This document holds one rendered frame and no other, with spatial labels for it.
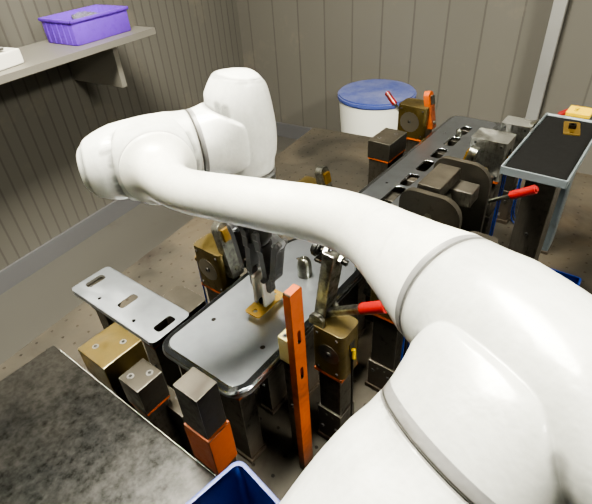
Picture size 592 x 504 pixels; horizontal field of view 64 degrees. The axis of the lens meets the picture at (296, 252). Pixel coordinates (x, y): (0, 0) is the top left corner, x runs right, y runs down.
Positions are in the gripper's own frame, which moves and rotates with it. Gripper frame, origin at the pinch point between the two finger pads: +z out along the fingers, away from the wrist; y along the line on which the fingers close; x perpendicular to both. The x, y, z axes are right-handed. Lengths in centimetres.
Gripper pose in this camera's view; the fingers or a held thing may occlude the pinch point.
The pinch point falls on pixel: (263, 287)
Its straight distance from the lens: 93.1
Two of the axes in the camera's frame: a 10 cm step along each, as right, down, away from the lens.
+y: 7.9, 3.3, -5.1
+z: 0.6, 8.0, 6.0
